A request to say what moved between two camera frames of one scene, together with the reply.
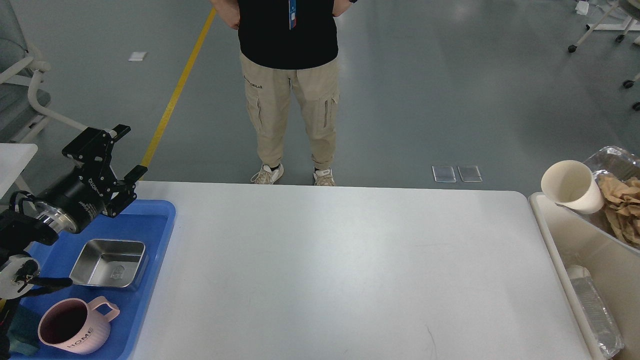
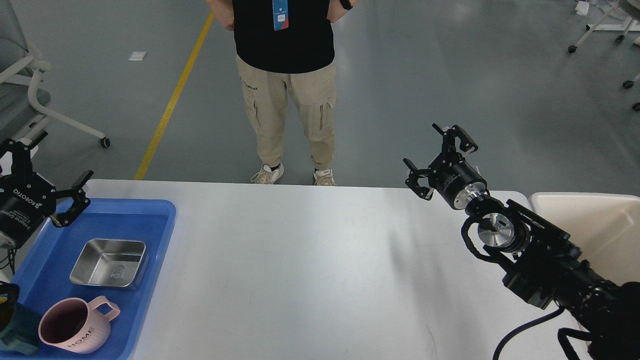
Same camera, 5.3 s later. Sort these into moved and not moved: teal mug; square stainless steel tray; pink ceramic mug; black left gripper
Moved: black left gripper
Not moved: teal mug; pink ceramic mug; square stainless steel tray
